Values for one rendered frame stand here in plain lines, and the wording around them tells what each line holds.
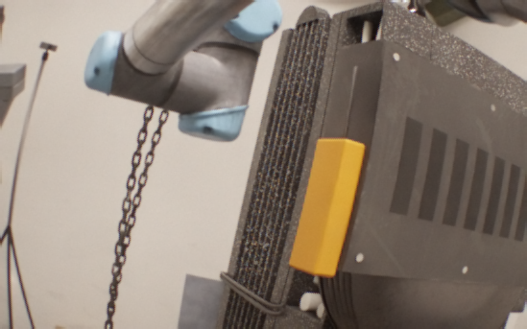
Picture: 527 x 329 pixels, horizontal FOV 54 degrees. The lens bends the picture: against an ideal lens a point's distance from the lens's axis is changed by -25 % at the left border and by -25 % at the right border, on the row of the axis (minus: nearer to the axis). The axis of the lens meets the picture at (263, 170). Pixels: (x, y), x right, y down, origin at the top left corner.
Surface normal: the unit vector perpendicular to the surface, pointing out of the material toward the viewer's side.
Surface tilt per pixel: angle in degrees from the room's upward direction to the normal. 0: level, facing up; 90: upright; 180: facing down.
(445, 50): 90
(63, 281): 90
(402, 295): 90
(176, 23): 140
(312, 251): 90
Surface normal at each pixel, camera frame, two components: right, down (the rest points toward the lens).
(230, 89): 0.57, 0.06
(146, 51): -0.41, 0.66
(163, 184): 0.17, -0.01
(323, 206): -0.90, -0.22
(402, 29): 0.37, 0.04
